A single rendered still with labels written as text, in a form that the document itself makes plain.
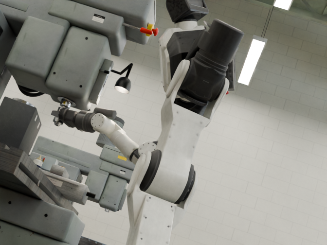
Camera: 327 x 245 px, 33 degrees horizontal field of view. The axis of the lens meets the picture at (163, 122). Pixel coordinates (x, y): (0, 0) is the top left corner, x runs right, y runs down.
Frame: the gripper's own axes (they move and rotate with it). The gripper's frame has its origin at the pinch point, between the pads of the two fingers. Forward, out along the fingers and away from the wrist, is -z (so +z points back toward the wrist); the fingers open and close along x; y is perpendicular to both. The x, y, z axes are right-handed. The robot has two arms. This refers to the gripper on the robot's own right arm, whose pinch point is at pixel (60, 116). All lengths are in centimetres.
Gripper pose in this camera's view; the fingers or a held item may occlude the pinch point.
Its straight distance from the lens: 243.7
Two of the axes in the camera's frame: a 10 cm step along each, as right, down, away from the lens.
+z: 8.9, 1.6, -4.3
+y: -3.1, 9.0, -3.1
